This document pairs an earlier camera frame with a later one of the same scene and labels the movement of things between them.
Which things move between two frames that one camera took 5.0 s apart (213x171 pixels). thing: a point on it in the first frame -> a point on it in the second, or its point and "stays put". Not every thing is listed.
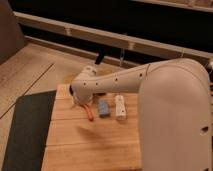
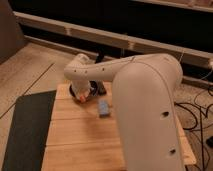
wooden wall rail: [86, 32] stays put
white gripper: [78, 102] -> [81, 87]
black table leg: [99, 57] stays put
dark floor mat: [29, 132] stays put
